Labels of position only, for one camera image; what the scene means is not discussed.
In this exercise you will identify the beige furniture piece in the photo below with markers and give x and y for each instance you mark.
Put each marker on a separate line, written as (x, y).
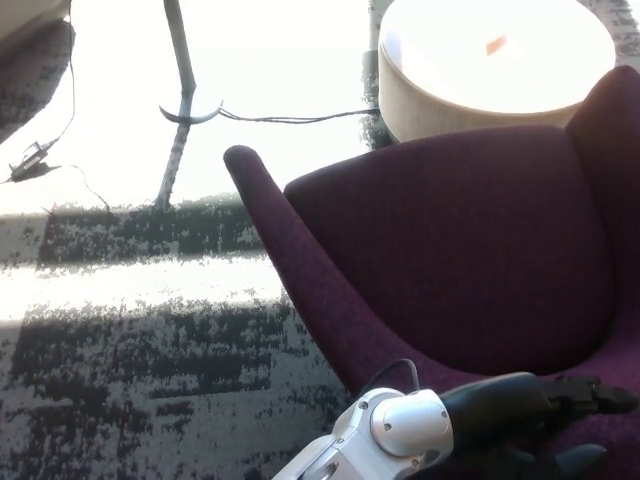
(25, 15)

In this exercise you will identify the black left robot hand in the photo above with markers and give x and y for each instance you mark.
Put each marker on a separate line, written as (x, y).
(500, 405)

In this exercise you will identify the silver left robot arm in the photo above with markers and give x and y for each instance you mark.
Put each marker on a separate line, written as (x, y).
(400, 425)

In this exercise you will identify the purple fabric armchair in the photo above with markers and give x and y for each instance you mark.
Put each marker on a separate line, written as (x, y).
(450, 250)

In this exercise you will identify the black power adapter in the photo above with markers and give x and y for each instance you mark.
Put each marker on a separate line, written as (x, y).
(30, 156)

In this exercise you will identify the round white side table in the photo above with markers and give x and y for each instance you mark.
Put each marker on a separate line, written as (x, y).
(475, 80)

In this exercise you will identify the grey floor lamp stand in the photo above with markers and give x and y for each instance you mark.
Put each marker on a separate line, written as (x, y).
(183, 50)

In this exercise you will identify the small orange item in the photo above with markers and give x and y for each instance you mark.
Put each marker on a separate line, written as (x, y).
(496, 45)

